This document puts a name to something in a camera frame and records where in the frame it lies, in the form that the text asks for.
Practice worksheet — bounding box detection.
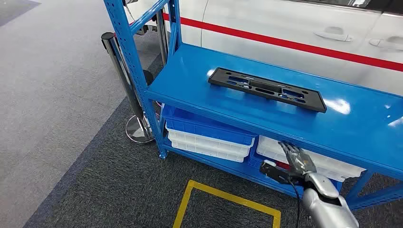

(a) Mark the black camera cable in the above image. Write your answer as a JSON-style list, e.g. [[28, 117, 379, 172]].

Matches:
[[287, 179, 302, 228]]

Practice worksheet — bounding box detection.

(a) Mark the white plastic tray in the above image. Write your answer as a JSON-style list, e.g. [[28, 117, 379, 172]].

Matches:
[[256, 136, 366, 183], [165, 126, 255, 157], [170, 140, 247, 163]]

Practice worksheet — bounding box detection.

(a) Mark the red barrier belt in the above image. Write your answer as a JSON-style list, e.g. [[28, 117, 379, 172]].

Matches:
[[162, 12, 403, 73]]

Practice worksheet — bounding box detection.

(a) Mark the blue metal shelf rack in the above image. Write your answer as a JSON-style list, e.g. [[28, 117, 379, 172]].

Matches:
[[103, 0, 403, 212]]

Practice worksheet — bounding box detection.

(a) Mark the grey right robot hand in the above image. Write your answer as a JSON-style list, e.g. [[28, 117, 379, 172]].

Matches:
[[278, 142, 317, 176]]

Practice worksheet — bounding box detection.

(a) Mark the white car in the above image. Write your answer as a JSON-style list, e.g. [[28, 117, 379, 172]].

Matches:
[[124, 0, 403, 97]]

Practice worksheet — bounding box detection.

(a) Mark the black plastic plate part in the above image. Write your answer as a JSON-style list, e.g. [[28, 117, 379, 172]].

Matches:
[[208, 67, 328, 114]]

